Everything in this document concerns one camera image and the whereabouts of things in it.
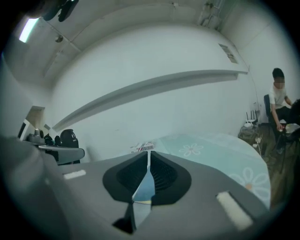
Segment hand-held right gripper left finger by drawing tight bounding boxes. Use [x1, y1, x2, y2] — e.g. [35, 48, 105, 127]
[46, 151, 148, 240]

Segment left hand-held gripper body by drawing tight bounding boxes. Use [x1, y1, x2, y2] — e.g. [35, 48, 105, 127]
[25, 127, 55, 146]

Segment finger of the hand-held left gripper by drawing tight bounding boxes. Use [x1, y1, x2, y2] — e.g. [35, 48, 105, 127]
[38, 144, 86, 165]

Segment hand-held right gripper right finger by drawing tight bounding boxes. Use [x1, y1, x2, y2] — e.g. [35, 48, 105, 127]
[140, 150, 270, 240]

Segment printed notebook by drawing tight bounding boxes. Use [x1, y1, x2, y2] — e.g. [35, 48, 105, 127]
[130, 141, 157, 153]

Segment black backpack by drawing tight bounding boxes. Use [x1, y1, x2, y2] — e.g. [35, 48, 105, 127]
[59, 128, 80, 149]

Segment light blue floral tablecloth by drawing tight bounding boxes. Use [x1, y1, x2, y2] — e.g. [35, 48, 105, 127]
[130, 133, 271, 210]

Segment white router with black antennas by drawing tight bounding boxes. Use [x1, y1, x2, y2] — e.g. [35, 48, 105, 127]
[243, 111, 259, 128]

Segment ceiling light panel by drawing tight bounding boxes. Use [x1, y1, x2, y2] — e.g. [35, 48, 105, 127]
[18, 18, 39, 44]

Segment black curved device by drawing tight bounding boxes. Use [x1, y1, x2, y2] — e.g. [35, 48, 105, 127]
[42, 0, 80, 23]

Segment white ceiling pipes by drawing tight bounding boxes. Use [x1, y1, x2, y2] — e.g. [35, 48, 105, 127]
[198, 0, 223, 30]

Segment long white wall ledge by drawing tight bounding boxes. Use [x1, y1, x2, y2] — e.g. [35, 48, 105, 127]
[52, 69, 249, 132]

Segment thin wall cable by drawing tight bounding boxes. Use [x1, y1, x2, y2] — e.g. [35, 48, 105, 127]
[247, 67, 262, 124]

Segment wall poster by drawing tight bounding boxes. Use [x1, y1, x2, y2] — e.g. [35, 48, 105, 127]
[218, 43, 239, 64]

